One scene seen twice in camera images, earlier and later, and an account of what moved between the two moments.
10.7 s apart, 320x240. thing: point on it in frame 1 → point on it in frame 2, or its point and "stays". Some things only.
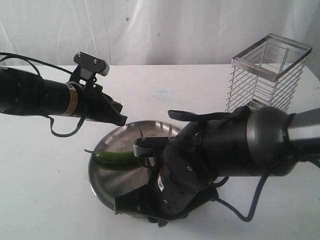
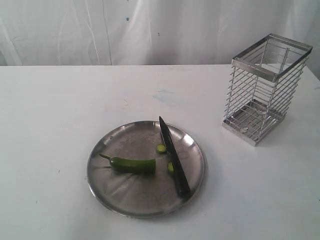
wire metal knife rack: x=267 y=74 stays
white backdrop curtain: x=154 y=32 stays
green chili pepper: x=120 y=157 → x=144 y=166
